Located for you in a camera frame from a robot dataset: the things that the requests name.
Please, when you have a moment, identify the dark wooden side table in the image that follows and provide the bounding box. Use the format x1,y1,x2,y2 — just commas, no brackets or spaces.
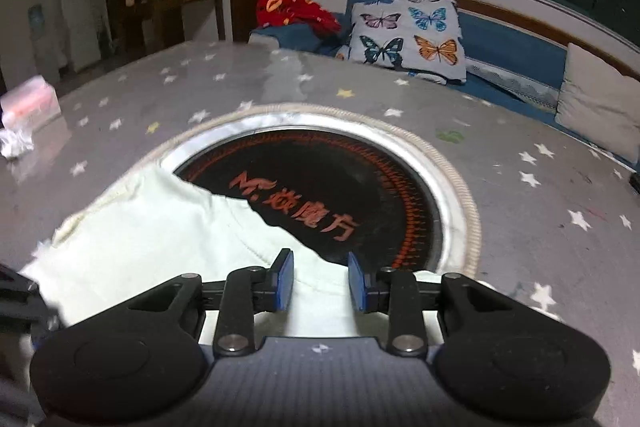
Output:
115,0,227,53

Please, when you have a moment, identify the grey cushion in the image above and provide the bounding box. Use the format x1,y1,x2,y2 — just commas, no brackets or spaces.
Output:
555,43,640,165

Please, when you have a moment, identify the butterfly print pillow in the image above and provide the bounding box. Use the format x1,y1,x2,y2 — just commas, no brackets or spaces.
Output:
335,0,466,84

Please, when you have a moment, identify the crumpled white tissue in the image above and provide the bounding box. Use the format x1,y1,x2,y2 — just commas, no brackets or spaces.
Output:
0,129,34,160

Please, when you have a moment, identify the blue sofa bench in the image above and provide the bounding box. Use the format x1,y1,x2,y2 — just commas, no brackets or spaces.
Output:
247,0,640,168

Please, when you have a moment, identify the pale green garment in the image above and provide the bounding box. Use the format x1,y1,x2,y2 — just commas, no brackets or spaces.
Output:
21,167,387,340

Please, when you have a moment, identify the red patterned blanket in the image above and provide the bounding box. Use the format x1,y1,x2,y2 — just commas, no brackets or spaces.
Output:
256,0,342,37

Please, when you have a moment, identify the grey star tablecloth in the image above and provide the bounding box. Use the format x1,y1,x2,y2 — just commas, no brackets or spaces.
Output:
1,42,639,426

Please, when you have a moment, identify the pink tissue pack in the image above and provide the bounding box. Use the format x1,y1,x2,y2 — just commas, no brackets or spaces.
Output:
1,76,61,132

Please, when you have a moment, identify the white refrigerator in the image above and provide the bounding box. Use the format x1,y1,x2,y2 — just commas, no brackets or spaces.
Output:
61,0,101,72

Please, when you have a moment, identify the black remote control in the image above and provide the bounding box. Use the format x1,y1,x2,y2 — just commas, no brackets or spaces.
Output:
629,172,640,194

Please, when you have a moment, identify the round induction cooker plate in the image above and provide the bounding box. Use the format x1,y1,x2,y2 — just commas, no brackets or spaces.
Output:
134,103,482,277

